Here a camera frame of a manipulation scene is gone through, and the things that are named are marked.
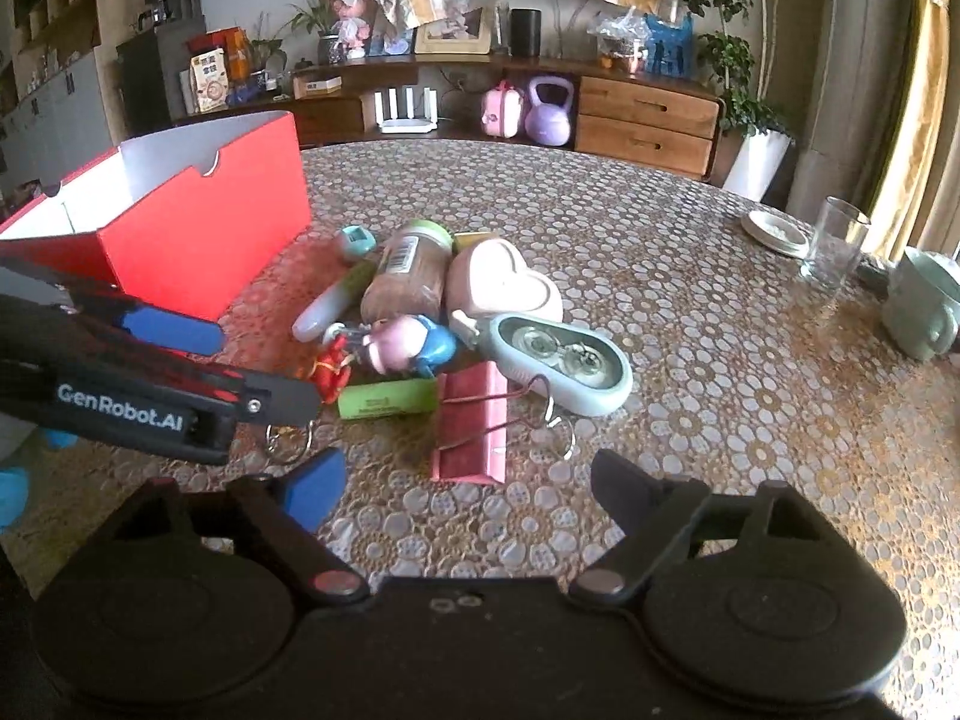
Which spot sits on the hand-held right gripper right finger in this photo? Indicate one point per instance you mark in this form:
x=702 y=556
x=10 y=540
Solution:
x=622 y=487

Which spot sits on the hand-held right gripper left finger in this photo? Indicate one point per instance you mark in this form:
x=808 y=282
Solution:
x=315 y=487

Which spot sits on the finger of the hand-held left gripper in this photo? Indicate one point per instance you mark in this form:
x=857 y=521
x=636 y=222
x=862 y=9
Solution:
x=176 y=331
x=112 y=382

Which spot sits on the red cardboard box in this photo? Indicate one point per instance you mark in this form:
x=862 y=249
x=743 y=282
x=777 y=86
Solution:
x=202 y=232

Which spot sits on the green cylindrical battery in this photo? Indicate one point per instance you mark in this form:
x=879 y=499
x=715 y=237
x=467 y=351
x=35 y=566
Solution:
x=386 y=399

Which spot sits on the red knot charm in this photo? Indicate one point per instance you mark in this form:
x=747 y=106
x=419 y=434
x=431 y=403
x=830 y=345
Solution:
x=330 y=371

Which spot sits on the teal oval lens case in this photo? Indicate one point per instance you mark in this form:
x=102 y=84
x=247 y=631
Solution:
x=562 y=360

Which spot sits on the white green pen tube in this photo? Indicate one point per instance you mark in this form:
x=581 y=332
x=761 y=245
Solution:
x=334 y=304

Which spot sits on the pink binder clip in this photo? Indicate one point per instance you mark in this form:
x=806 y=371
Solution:
x=472 y=427

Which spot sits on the teal egg-shaped timer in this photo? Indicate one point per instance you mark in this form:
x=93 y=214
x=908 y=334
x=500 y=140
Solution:
x=354 y=241

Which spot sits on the brown jar green lid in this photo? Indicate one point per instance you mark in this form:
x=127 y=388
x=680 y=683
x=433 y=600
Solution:
x=405 y=277

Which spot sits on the pink heart-shaped box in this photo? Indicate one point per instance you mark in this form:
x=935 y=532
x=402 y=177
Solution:
x=502 y=281

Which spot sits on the yellow green small box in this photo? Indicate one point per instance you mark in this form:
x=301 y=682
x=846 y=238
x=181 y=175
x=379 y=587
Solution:
x=469 y=240

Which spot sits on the person's left hand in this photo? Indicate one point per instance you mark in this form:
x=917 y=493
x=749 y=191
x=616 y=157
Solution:
x=13 y=499

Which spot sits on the patterned brown tablecloth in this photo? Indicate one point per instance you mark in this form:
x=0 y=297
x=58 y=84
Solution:
x=675 y=360

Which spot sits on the black mini fridge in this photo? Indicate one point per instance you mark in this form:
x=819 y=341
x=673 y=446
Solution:
x=146 y=90

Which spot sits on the grey storage cabinets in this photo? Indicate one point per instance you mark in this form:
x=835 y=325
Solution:
x=52 y=120

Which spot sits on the printed snack box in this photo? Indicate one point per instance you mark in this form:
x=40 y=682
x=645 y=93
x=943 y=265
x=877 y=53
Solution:
x=208 y=82

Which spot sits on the orange snack pack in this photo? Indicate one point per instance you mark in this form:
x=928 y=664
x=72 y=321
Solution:
x=236 y=56

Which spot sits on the small cardboard box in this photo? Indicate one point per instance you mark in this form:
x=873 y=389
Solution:
x=316 y=85

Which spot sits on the small potted plant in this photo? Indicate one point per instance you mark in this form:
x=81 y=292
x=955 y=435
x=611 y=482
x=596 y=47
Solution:
x=264 y=52

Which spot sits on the white small dish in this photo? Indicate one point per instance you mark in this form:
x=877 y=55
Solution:
x=772 y=231

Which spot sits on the white router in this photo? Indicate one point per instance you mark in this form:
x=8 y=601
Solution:
x=405 y=112

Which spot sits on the clear drinking glass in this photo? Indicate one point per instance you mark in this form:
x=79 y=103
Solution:
x=831 y=244

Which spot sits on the leafy plant dark pot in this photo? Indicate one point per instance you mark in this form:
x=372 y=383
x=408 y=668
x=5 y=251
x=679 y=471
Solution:
x=330 y=49

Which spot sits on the pale green mug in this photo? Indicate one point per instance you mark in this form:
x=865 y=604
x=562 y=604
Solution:
x=919 y=307

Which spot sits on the white planter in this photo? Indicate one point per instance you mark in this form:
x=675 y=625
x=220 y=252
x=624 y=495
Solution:
x=757 y=165

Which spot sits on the pink doll figure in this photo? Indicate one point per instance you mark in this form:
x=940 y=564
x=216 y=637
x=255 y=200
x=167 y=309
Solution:
x=352 y=15

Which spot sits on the wooden media cabinet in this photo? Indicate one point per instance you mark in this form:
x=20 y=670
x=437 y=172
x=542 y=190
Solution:
x=645 y=116

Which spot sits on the purple kettlebell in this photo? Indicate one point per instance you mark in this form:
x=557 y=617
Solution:
x=550 y=120

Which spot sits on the pink small bag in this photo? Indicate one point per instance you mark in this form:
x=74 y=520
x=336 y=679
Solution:
x=501 y=111

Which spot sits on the tall green plant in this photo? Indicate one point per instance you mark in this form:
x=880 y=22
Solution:
x=720 y=52

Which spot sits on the clear plastic bag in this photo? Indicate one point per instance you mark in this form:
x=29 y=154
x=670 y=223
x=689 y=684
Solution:
x=619 y=34

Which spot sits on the black cylinder speaker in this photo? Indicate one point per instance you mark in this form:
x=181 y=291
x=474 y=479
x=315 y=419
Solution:
x=525 y=34

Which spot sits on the grey fabric cushion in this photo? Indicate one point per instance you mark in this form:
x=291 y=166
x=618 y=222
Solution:
x=570 y=19

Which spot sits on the yellow curtain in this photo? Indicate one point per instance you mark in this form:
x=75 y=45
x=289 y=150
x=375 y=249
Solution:
x=919 y=105

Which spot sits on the cream photo frame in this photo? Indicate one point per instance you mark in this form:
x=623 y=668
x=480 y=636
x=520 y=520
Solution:
x=450 y=34

